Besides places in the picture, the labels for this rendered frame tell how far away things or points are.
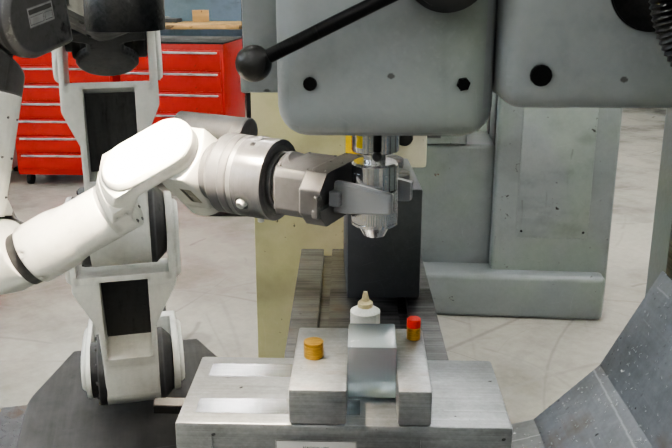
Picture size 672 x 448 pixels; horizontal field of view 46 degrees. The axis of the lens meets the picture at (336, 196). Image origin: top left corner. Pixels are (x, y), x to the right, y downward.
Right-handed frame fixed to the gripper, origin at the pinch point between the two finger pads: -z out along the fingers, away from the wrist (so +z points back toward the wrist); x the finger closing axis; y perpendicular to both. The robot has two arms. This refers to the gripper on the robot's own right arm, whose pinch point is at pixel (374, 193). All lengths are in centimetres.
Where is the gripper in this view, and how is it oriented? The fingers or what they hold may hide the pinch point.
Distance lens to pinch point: 81.0
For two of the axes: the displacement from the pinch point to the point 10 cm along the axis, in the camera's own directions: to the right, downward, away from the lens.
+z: -9.0, -1.3, 4.1
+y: -0.1, 9.6, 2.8
